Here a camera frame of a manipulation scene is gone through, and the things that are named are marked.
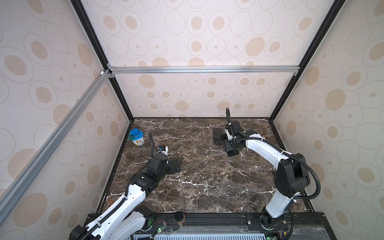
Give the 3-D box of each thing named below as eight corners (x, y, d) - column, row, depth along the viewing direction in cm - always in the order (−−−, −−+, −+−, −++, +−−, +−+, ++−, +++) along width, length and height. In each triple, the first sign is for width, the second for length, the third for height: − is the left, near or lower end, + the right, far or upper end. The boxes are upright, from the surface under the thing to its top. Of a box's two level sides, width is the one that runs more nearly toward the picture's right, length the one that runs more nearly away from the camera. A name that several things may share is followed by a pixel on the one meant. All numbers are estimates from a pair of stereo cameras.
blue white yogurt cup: (131, 142, 107) (126, 133, 99) (141, 136, 111) (136, 126, 103) (138, 149, 104) (132, 139, 95) (147, 141, 108) (143, 132, 99)
